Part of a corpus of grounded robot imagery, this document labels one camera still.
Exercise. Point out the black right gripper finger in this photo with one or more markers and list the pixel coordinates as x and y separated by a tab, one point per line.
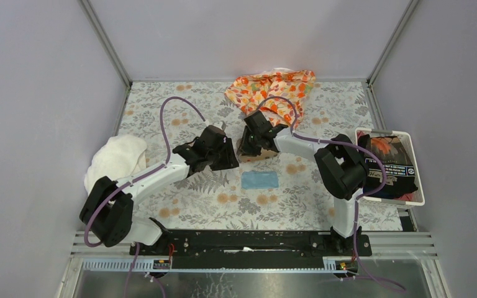
243	148
260	152

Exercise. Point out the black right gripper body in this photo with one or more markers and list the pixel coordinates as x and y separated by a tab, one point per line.
253	138

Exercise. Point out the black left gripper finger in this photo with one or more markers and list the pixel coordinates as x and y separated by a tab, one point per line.
229	151
224	165

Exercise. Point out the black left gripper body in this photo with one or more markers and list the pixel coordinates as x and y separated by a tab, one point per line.
212	156

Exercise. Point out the light blue cleaning cloth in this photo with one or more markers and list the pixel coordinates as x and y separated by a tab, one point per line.
259	180

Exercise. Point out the plaid glasses case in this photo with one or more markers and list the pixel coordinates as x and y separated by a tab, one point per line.
246	159

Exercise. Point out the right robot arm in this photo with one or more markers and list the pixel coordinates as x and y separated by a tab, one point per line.
342	168

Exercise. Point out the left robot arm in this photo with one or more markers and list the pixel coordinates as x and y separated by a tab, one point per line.
108	210

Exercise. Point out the orange floral fabric pouch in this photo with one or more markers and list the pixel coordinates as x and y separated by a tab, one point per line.
278	93

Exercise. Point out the white towel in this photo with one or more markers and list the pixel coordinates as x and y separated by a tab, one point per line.
121	156

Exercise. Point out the dark clothing in basket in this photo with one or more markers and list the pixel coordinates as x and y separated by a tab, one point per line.
400	171

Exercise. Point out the white perforated plastic basket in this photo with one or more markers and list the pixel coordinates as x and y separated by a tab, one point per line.
405	138

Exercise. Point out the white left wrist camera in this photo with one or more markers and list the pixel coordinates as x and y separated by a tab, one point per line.
220	125

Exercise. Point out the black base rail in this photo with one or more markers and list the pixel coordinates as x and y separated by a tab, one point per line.
258	249

